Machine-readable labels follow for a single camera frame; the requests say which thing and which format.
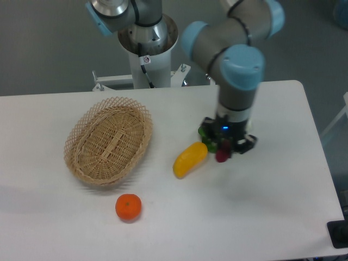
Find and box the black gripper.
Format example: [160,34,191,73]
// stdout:
[199,114,257,154]

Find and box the purple sweet potato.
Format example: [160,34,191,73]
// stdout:
[215,140,232,163]

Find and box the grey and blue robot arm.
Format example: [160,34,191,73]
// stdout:
[85,1,285,161]

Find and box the woven wicker basket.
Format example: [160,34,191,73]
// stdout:
[64,97,153,186]

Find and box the green bok choy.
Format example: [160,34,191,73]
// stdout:
[207,139,236,153]

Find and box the orange mandarin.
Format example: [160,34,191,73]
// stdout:
[115,194,142,221]

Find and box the black device at table corner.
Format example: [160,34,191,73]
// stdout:
[327,220,347,249]

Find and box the white metal base frame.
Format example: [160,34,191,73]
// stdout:
[92,64,216,91]

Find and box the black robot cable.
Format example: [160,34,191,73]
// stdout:
[137,42,156,89]

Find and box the white frame at right edge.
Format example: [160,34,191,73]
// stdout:
[320,92,347,140]

